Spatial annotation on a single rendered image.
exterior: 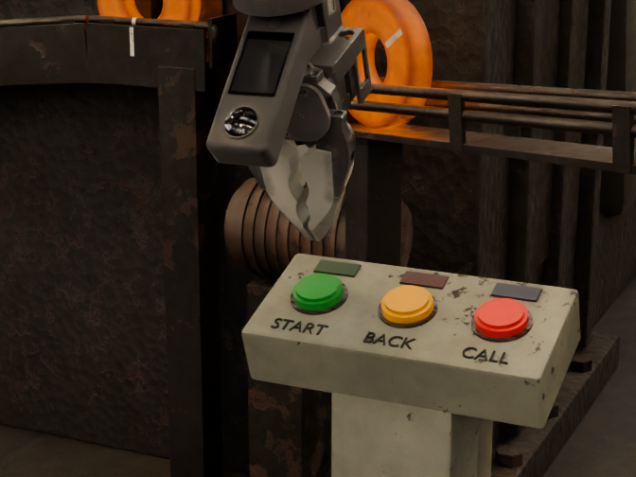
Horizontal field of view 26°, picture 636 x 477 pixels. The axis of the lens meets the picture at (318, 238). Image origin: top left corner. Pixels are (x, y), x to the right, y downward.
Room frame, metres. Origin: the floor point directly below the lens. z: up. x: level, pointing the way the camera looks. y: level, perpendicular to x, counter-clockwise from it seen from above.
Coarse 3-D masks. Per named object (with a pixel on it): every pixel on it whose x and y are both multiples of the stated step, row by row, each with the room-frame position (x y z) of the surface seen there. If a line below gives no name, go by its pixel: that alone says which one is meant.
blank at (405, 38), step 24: (360, 0) 1.60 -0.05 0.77; (384, 0) 1.56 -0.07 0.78; (360, 24) 1.60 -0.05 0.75; (384, 24) 1.56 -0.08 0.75; (408, 24) 1.54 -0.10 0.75; (408, 48) 1.52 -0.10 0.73; (360, 72) 1.61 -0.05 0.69; (408, 72) 1.52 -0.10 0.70; (432, 72) 1.53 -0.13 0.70; (384, 96) 1.56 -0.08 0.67; (360, 120) 1.59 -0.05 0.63; (384, 120) 1.55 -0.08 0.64; (408, 120) 1.56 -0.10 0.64
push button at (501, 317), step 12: (492, 300) 0.98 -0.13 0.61; (504, 300) 0.98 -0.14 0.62; (480, 312) 0.97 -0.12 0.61; (492, 312) 0.97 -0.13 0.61; (504, 312) 0.97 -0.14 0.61; (516, 312) 0.97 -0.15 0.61; (480, 324) 0.96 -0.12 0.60; (492, 324) 0.96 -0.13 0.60; (504, 324) 0.95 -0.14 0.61; (516, 324) 0.96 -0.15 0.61; (492, 336) 0.96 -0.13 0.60; (504, 336) 0.95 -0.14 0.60
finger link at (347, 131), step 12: (336, 120) 0.96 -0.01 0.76; (336, 132) 0.97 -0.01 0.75; (348, 132) 0.97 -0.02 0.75; (324, 144) 0.97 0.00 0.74; (336, 144) 0.97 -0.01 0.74; (348, 144) 0.97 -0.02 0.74; (336, 156) 0.97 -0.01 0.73; (348, 156) 0.97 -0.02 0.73; (336, 168) 0.98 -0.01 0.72; (348, 168) 0.98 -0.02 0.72; (336, 180) 0.98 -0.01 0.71; (336, 192) 0.99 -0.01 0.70
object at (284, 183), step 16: (288, 144) 1.00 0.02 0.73; (288, 160) 0.99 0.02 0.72; (272, 176) 1.00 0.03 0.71; (288, 176) 1.00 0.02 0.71; (272, 192) 1.01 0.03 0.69; (288, 192) 1.00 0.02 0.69; (304, 192) 1.02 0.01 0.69; (288, 208) 1.01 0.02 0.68; (304, 208) 1.02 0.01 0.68; (304, 224) 1.01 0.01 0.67
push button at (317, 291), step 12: (312, 276) 1.04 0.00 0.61; (324, 276) 1.04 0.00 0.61; (300, 288) 1.03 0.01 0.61; (312, 288) 1.03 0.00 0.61; (324, 288) 1.03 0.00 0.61; (336, 288) 1.03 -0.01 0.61; (300, 300) 1.02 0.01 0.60; (312, 300) 1.02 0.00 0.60; (324, 300) 1.02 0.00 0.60; (336, 300) 1.02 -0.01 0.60
